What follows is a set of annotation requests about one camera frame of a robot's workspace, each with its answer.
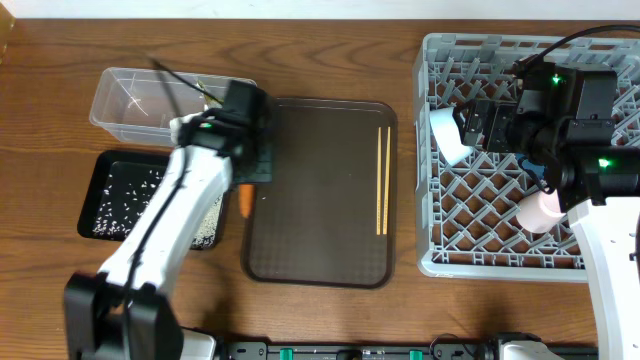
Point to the dark brown serving tray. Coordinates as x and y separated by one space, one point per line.
315 222

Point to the blue plate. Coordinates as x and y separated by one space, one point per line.
533 171

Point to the pink cup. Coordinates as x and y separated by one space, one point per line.
539 212

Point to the orange carrot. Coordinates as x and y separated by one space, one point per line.
246 197

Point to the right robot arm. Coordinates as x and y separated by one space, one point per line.
562 121

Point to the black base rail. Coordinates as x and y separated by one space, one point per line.
444 347

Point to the light blue rice bowl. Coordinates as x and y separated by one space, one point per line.
447 136

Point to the pile of white rice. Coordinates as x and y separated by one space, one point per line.
123 199

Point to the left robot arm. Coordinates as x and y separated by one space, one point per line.
123 311

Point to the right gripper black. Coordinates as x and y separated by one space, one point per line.
499 115

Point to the grey dishwasher rack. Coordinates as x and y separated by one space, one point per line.
466 213

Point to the black tray bin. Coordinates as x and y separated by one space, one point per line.
98 180

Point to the white tissue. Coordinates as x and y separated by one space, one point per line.
176 123

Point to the clear plastic bin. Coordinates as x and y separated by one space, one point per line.
132 106

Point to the yellow green snack wrapper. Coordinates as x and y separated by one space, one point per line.
210 101

